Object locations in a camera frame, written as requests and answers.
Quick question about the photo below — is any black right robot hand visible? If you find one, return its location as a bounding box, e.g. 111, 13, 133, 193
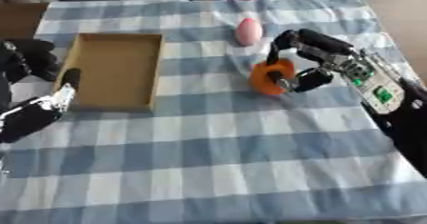
265, 28, 357, 94

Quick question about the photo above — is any orange round toy fruit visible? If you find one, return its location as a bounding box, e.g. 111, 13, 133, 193
247, 58, 299, 96

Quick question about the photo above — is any tan cardboard box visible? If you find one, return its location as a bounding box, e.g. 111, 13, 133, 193
51, 32, 167, 113

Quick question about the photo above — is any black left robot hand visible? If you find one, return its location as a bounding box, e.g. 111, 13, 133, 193
0, 38, 84, 144

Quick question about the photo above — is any pink egg-shaped toy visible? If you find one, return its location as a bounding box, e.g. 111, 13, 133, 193
234, 17, 266, 47

